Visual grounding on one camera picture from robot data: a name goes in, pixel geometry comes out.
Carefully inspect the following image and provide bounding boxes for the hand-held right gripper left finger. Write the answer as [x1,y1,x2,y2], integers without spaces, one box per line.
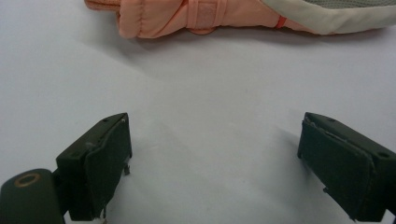
[55,112,134,222]

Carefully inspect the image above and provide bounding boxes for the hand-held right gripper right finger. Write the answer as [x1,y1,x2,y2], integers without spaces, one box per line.
[296,111,396,223]

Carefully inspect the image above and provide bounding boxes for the peach padded cartoon glove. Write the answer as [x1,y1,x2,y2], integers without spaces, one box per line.
[83,0,396,40]

